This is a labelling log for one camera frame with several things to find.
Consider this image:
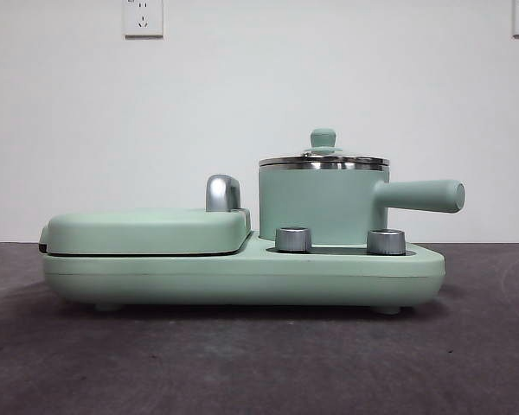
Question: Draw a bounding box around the mint green pot with handle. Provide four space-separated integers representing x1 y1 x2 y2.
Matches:
258 158 466 244

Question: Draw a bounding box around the glass lid with green knob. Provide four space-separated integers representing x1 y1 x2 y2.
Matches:
259 127 391 168

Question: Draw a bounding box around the silver control knob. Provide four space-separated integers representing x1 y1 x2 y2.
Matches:
367 228 407 256
275 225 313 252

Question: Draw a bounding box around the chrome griddle cover handle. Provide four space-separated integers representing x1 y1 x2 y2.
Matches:
205 173 243 213

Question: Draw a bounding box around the mint green hinged griddle cover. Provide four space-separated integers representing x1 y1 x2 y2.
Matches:
37 207 253 257

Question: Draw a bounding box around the mint green breakfast machine base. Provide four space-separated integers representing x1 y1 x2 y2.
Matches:
41 228 446 313

